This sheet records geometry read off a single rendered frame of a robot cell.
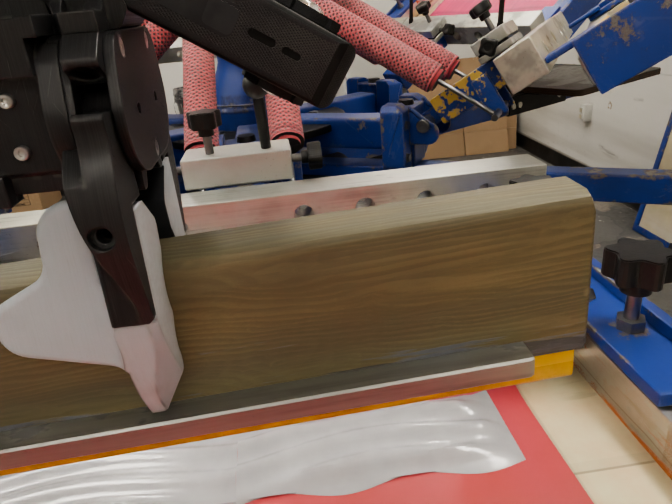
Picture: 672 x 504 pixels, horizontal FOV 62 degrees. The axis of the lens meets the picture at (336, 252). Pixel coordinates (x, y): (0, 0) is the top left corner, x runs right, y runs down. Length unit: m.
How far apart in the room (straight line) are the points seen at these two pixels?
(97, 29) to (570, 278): 0.20
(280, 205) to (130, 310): 0.42
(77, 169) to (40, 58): 0.03
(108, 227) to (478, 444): 0.28
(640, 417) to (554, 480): 0.07
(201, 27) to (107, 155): 0.05
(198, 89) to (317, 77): 0.69
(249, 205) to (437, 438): 0.33
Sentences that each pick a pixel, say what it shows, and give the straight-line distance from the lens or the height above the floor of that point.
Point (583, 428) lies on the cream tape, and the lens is 0.42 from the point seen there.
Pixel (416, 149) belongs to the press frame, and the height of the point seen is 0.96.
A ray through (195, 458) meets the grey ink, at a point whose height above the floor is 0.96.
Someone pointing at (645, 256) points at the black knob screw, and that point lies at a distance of 0.41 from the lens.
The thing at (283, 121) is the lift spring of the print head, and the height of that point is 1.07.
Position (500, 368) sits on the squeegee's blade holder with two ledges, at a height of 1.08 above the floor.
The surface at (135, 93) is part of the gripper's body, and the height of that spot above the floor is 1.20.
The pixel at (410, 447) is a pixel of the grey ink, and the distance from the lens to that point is 0.38.
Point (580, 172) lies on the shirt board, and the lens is 1.05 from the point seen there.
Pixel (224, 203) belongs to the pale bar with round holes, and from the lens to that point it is 0.61.
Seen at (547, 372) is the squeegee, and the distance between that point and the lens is 0.29.
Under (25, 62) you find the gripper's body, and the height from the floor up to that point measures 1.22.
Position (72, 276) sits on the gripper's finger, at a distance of 0.22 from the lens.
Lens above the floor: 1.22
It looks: 24 degrees down
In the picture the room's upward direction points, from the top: 5 degrees counter-clockwise
